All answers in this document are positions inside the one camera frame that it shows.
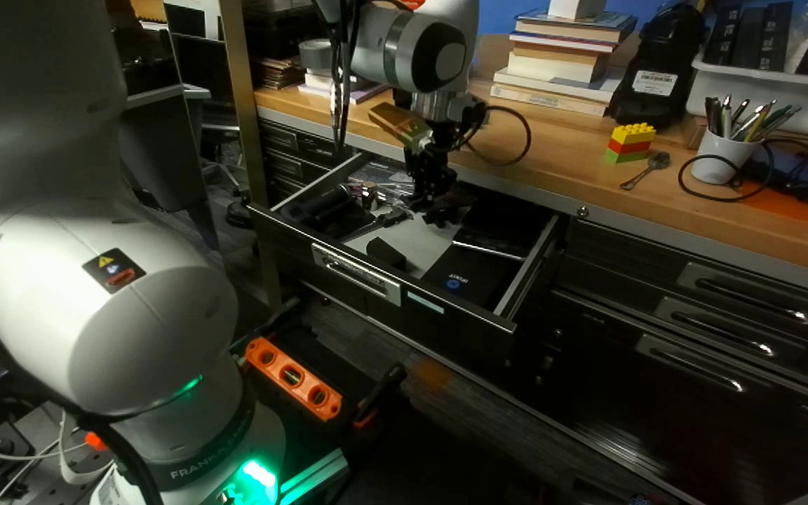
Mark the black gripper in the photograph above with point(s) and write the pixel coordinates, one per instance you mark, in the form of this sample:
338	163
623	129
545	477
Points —
431	156

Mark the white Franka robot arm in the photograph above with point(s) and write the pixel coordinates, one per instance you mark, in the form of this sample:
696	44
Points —
97	309

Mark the black tool drawer cabinet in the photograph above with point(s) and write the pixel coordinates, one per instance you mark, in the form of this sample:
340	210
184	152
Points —
658	373

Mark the clear plastic parts bag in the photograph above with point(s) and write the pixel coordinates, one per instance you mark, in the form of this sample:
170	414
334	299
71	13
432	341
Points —
378	177

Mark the black screwdriver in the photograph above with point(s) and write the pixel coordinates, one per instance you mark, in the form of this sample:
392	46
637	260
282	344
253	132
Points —
379	223

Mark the black flat tablet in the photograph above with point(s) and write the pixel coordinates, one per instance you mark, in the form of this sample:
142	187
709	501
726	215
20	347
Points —
505	226

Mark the black box blue sticker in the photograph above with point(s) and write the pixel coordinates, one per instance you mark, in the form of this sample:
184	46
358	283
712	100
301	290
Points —
460	283

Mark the black long block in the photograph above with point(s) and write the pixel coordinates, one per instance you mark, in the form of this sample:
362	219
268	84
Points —
324	208

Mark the white book stack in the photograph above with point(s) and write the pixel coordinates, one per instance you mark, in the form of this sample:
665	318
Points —
322	87

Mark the silver metal bowl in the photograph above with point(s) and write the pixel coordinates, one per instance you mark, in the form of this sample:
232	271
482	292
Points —
313	53

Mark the tan book stack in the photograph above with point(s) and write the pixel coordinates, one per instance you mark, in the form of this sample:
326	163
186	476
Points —
561	56

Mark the brown folder stack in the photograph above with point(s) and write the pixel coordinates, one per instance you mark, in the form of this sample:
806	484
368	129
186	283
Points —
280	74

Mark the yellow red green lego stack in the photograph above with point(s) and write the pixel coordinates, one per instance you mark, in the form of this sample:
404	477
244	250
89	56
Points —
630	140

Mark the black spoon-shaped tool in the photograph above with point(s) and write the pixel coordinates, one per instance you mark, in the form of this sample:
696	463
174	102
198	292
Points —
648	166

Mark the orange spirit level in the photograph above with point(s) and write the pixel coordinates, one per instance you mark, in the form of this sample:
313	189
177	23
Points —
292	377

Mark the black device with white label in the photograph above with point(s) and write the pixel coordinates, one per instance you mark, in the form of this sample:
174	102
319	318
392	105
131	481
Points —
658	72

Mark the grey plastic bin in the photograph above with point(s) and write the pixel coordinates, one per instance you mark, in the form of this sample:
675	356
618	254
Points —
166	140

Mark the white cup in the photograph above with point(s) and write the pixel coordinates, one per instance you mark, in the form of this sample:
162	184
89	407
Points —
720	157

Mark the cup of pens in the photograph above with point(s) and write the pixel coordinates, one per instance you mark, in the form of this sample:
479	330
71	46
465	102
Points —
769	116

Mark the white plastic bin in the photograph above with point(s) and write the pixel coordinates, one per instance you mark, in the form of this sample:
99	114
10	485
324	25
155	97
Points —
779	93

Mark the dark blue power tool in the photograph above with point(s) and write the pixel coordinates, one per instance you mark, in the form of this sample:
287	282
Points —
799	177

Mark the blue wall board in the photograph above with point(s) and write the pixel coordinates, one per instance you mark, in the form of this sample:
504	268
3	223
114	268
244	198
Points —
505	15

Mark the tan metal post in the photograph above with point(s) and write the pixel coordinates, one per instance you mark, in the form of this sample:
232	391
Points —
240	140

